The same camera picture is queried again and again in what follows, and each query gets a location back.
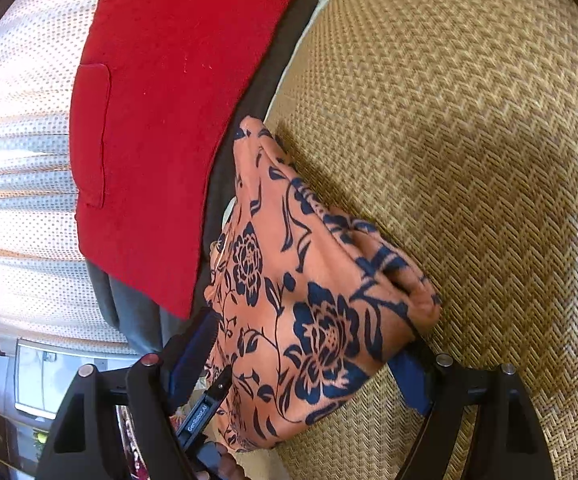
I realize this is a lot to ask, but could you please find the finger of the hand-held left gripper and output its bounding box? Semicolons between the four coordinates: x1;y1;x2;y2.
207;363;234;403

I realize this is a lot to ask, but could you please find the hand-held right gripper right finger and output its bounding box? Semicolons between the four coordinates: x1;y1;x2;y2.
388;345;556;480

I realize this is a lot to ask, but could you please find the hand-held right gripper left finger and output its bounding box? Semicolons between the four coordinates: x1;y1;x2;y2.
33;309;221;480

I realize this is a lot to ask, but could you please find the orange floral blouse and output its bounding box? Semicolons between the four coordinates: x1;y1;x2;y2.
201;115;442;455

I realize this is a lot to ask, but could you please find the person's left hand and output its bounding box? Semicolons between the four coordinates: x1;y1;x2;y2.
216;452;246;480

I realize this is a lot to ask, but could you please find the red white floral fabric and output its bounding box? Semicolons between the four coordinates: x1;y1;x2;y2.
118;404;147;480

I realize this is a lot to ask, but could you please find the white appliance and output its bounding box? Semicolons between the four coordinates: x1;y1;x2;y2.
13;338;111;419

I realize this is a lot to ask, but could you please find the dark wooden cabinet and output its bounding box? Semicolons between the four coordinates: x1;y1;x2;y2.
0;399;46;467

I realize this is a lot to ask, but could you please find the woven straw mat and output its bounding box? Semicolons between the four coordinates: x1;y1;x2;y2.
223;0;578;480

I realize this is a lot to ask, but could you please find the red towel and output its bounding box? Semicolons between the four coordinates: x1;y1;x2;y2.
68;0;313;322

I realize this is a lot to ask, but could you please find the white dotted curtain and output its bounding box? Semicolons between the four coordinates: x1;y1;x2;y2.
0;0;166;347

